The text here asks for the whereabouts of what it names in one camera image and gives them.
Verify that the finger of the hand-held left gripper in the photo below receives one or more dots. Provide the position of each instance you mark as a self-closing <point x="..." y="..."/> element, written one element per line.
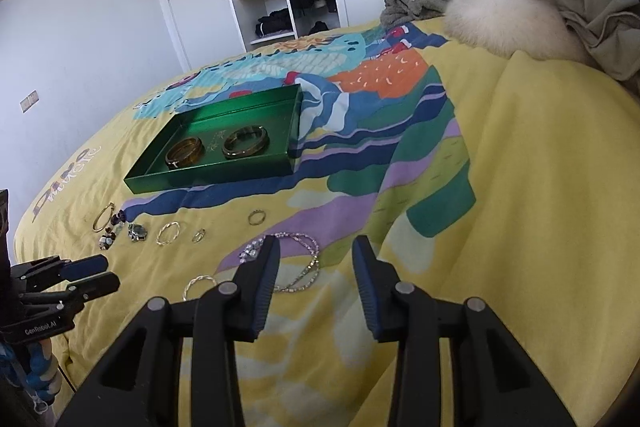
<point x="87" y="267"/>
<point x="97" y="285"/>

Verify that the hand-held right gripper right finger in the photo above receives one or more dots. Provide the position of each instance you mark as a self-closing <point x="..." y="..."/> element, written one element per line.
<point x="362" y="277"/>

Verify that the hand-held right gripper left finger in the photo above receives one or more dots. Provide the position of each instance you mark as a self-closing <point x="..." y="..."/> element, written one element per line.
<point x="267" y="277"/>

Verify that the thin gold bangle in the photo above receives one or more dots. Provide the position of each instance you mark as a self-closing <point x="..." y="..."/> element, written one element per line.
<point x="100" y="219"/>

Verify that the green tray box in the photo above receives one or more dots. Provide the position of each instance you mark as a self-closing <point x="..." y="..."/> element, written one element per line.
<point x="240" y="117"/>

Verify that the person's left hand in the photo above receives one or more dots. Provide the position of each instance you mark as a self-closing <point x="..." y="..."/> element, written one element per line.
<point x="37" y="369"/>

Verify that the dark olive bangle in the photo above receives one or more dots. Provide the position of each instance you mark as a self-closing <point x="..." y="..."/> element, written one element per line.
<point x="226" y="147"/>

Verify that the brown amber bangle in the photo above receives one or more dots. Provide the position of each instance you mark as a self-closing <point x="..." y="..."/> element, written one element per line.
<point x="172" y="155"/>

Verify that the black folded clothes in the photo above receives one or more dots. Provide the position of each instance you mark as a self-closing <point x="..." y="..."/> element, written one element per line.
<point x="274" y="24"/>

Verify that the black bag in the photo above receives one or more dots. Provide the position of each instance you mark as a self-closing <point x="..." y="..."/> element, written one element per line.
<point x="318" y="28"/>

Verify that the grey blanket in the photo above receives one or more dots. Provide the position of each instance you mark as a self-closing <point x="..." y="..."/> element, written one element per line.
<point x="415" y="4"/>

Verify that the white fluffy pillow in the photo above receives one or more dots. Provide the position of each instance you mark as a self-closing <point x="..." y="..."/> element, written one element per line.
<point x="500" y="22"/>

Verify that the wall switch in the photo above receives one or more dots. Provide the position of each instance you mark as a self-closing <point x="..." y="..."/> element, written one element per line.
<point x="29" y="101"/>

